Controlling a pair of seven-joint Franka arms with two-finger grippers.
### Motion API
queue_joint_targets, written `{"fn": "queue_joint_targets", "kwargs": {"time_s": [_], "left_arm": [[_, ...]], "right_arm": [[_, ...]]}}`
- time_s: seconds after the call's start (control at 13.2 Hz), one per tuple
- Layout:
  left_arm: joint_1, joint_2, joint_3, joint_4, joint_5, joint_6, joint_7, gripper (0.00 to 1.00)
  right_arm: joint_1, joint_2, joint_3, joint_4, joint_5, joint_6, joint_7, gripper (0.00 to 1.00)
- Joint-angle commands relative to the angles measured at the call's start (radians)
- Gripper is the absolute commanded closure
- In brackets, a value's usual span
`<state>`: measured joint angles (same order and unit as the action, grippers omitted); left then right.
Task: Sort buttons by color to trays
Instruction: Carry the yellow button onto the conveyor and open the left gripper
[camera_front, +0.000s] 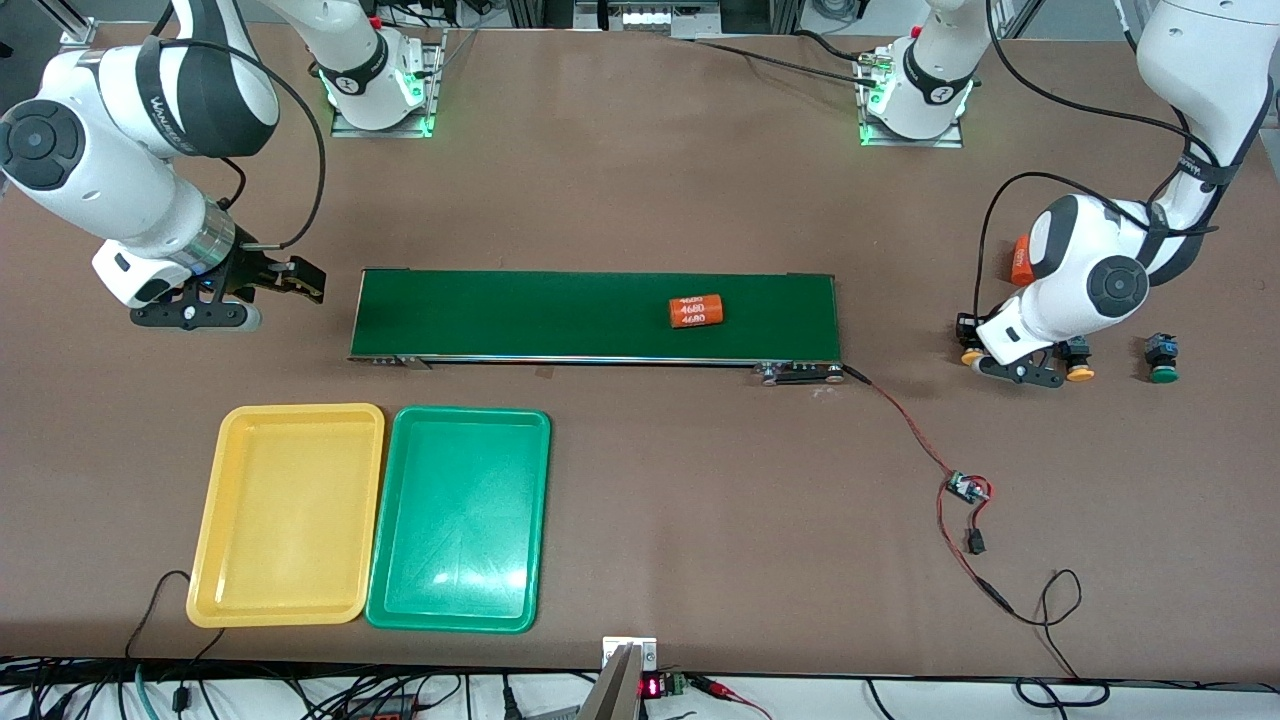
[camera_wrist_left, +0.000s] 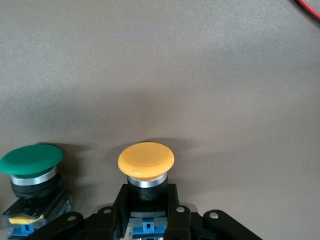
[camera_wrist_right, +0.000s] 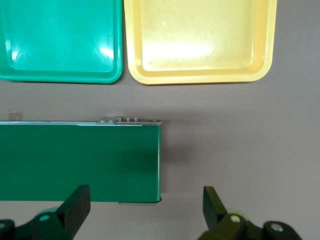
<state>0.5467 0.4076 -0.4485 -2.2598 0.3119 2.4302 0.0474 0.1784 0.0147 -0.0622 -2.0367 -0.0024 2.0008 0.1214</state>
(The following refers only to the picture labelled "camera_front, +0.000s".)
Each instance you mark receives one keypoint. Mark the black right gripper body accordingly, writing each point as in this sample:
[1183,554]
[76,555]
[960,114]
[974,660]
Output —
[248,270]

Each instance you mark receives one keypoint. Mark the yellow mushroom push button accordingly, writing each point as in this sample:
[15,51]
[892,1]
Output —
[1079,375]
[971,358]

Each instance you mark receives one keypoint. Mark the orange 4680 cylinder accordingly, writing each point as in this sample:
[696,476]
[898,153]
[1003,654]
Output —
[696,312]
[1020,268]

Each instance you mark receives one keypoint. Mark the green mushroom push button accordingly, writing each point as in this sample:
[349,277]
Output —
[1162,376]

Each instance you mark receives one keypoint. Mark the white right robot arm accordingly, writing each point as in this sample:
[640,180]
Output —
[110,190]

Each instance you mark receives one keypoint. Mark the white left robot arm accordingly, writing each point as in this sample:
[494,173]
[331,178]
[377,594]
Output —
[1090,270]

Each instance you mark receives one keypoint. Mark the small controller circuit board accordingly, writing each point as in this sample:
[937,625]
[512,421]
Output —
[965,488]

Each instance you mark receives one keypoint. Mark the yellow plastic tray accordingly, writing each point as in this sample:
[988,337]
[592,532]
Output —
[290,520]

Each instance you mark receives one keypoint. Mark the green conveyor belt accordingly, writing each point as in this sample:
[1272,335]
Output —
[560,315]

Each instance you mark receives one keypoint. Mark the long red black power lead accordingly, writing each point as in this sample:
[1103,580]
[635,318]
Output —
[996,593]

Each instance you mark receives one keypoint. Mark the green plastic tray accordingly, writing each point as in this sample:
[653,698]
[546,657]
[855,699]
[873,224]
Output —
[460,520]

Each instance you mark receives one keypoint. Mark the silver rack device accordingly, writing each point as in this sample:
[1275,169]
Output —
[645,15]

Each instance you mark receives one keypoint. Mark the red clip lead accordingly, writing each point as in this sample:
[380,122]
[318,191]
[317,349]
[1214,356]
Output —
[722,690]

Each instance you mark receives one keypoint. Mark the red digit display module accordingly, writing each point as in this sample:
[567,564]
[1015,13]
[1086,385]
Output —
[652,687]

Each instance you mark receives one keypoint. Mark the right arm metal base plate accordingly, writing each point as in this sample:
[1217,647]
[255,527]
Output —
[380,133]

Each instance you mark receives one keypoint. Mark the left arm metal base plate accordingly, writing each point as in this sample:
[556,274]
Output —
[910,142]

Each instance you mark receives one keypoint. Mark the aluminium frame post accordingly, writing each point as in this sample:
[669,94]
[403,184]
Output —
[78,25]

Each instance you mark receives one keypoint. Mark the grey metal camera bracket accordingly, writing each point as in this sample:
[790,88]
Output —
[615,690]

